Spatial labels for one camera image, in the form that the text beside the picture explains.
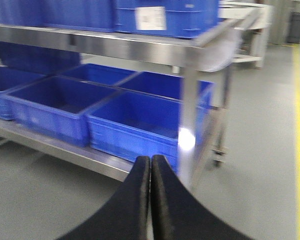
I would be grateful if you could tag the blue bin front left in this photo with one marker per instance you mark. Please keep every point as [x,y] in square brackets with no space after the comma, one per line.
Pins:
[57,107]

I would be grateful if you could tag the blue bin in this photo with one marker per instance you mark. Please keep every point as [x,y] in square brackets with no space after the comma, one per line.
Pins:
[57,107]
[132,124]

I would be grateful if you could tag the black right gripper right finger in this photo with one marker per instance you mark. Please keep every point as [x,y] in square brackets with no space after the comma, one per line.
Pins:
[177,214]

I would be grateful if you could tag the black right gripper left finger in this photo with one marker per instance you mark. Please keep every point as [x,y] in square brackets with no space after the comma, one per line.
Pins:
[124,216]

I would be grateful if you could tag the blue bin front right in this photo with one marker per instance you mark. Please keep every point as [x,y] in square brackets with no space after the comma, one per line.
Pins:
[132,124]

